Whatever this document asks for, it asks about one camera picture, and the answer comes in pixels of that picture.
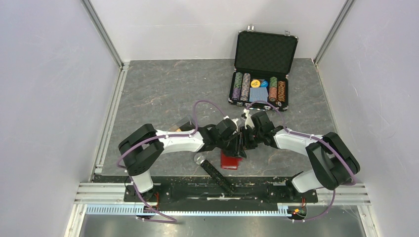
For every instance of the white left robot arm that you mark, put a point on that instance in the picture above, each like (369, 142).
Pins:
(141, 149)

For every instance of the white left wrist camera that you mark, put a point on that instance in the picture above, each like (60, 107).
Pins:
(237, 122)

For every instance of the yellow dealer button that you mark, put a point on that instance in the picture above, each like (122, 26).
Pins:
(255, 83)

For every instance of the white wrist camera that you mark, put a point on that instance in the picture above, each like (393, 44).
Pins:
(237, 122)
(247, 118)

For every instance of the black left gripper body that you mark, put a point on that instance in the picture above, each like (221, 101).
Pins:
(228, 145)

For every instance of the black microphone with silver grille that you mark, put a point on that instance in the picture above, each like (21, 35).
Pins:
(201, 161)

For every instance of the black poker chip case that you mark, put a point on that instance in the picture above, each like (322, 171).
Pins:
(267, 57)

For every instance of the blue playing card deck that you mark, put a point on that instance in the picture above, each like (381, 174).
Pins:
(258, 94)

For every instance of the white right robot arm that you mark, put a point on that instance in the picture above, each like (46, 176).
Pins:
(332, 162)

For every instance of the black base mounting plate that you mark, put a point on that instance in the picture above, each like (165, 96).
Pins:
(202, 193)

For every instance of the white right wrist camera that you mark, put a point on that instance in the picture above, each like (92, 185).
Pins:
(247, 118)

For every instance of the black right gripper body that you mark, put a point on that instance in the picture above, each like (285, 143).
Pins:
(251, 137)

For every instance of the red leather card holder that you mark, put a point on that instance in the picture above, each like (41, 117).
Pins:
(228, 162)

